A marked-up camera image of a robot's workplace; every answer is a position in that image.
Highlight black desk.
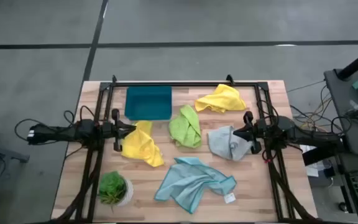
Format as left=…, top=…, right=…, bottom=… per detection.
left=334, top=152, right=358, bottom=224

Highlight white paper sheet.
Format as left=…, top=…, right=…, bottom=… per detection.
left=299, top=143, right=321, bottom=178

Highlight black aluminium table frame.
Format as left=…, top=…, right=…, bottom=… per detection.
left=50, top=74, right=323, bottom=224

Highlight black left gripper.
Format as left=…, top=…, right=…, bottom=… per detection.
left=101, top=108, right=137, bottom=152

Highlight green microfiber towel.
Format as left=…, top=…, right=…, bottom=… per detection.
left=168, top=105, right=203, bottom=149

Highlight green plant in white pot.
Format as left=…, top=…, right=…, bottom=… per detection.
left=97, top=170, right=135, bottom=214

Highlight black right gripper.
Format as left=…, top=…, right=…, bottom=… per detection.
left=233, top=111, right=269, bottom=155

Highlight grey side desk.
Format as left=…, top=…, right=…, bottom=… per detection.
left=323, top=67, right=358, bottom=156

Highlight grey metal stand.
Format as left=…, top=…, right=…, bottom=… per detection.
left=0, top=139, right=30, bottom=224

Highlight yellow microfiber towel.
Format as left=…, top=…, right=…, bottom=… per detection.
left=120, top=120, right=165, bottom=168
left=194, top=83, right=247, bottom=114

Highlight tangled floor cables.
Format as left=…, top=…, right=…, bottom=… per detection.
left=287, top=80, right=354, bottom=134

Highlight teal plastic bin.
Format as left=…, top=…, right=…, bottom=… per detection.
left=124, top=85, right=173, bottom=121

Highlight light blue teal-edged towel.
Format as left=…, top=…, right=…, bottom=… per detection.
left=154, top=157, right=237, bottom=215

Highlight grey microfiber towel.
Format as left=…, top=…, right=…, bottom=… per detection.
left=207, top=125, right=254, bottom=162

